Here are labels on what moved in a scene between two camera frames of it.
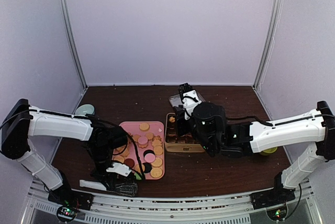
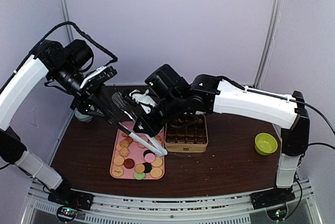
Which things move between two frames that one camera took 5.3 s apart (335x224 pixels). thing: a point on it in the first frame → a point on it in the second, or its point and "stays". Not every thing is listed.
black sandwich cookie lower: [148, 167] stays
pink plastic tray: [144, 153] stays
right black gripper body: [180, 131] → [171, 110]
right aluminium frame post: [272, 31] stays
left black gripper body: [99, 153] → [81, 96]
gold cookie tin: [174, 143] stays
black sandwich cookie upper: [148, 151] stays
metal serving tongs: [129, 189] → [136, 132]
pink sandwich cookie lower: [149, 157] stays
